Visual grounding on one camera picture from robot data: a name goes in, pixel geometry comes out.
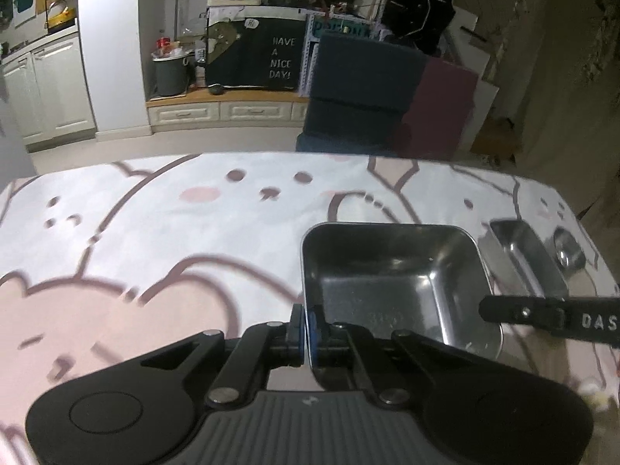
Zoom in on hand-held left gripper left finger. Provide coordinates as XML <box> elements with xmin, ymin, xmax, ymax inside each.
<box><xmin>138</xmin><ymin>303</ymin><xmax>311</xmax><ymax>408</ymax></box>

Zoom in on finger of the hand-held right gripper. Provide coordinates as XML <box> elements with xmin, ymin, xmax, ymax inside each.
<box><xmin>479</xmin><ymin>293</ymin><xmax>567</xmax><ymax>332</ymax></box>

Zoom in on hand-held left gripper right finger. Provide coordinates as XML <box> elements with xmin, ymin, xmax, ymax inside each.
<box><xmin>309</xmin><ymin>304</ymin><xmax>490</xmax><ymax>408</ymax></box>

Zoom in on small rectangular steel tray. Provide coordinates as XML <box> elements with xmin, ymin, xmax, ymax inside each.
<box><xmin>477</xmin><ymin>219</ymin><xmax>570</xmax><ymax>301</ymax></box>

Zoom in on cream bowl with handle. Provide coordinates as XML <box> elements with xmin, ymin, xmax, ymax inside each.
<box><xmin>580</xmin><ymin>382</ymin><xmax>610</xmax><ymax>413</ymax></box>

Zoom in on large square steel tray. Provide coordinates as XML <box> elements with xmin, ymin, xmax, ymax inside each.
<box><xmin>300</xmin><ymin>222</ymin><xmax>505</xmax><ymax>391</ymax></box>

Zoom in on small round steel cup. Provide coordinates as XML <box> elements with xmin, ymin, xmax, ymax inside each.
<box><xmin>552</xmin><ymin>227</ymin><xmax>588</xmax><ymax>272</ymax></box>

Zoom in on cardboard box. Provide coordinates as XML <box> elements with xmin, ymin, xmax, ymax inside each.
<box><xmin>471</xmin><ymin>115</ymin><xmax>526</xmax><ymax>163</ymax></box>

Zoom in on maroon panel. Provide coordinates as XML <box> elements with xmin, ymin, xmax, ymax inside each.
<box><xmin>392</xmin><ymin>55</ymin><xmax>492</xmax><ymax>160</ymax></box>

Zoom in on low wooden-top drawer cabinet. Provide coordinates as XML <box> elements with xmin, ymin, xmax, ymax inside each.
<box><xmin>145</xmin><ymin>88</ymin><xmax>311</xmax><ymax>135</ymax></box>

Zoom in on dark blue chair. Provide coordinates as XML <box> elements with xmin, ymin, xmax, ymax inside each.
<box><xmin>295</xmin><ymin>29</ymin><xmax>427</xmax><ymax>157</ymax></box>

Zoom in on black printed cloth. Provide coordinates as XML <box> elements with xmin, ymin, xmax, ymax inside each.
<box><xmin>206</xmin><ymin>15</ymin><xmax>305</xmax><ymax>90</ymax></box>

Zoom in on grey trash bin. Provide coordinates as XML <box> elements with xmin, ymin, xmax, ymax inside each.
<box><xmin>152</xmin><ymin>53</ymin><xmax>191</xmax><ymax>98</ymax></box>

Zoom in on black hanging garment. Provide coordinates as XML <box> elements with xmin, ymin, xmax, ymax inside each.
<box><xmin>385</xmin><ymin>0</ymin><xmax>458</xmax><ymax>54</ymax></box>

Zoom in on white kitchen cabinets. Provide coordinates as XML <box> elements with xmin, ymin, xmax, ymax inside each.
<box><xmin>0</xmin><ymin>31</ymin><xmax>96</xmax><ymax>148</ymax></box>

